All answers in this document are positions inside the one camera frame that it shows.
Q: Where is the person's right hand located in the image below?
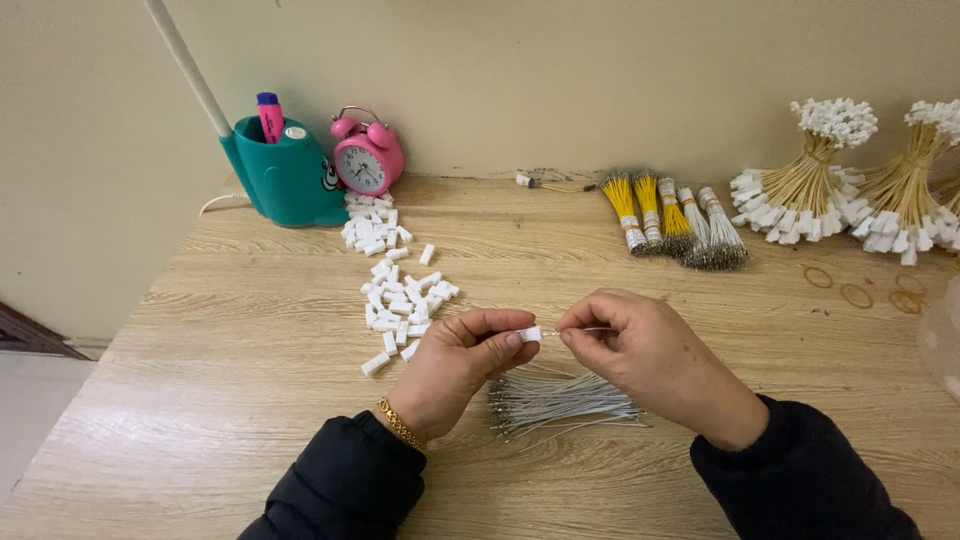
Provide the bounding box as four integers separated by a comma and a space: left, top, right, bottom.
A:
555, 288, 771, 452

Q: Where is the person's left hand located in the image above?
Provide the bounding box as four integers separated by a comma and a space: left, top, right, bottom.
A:
384, 306, 543, 447

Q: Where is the pile of white plastic connectors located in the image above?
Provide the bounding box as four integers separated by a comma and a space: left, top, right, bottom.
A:
340, 190, 462, 378

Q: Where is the pink twin-bell alarm clock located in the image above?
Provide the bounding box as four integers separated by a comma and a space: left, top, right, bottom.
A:
330, 105, 406, 198

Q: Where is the teal desk lamp pen holder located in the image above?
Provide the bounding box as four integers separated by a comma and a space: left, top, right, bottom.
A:
141, 0, 351, 230

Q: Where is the translucent plastic container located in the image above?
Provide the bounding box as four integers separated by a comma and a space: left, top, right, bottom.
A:
915, 273, 960, 407

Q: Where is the pink highlighter pen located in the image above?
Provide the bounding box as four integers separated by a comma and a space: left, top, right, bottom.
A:
255, 91, 287, 144

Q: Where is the gold chain bracelet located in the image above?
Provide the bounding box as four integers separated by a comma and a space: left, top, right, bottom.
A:
375, 397, 429, 454

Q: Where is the loose bunch of white wires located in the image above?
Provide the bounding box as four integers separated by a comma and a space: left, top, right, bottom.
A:
486, 366, 648, 444

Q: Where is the taped white wire bundle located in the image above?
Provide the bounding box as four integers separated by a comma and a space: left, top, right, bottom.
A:
696, 185, 750, 273
676, 185, 715, 270

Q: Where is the taped yellow wire bundle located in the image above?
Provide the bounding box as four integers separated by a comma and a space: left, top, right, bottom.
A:
657, 177, 696, 258
600, 171, 648, 257
633, 171, 666, 249

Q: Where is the yellow wire with white connector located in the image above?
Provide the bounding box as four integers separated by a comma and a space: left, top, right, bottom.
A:
515, 173, 598, 195

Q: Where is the tied bundle of finished yellow wires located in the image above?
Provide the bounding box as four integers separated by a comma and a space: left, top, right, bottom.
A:
729, 96, 879, 247
850, 99, 960, 267

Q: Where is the white power cable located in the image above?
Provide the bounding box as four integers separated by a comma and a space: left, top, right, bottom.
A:
198, 192, 250, 219

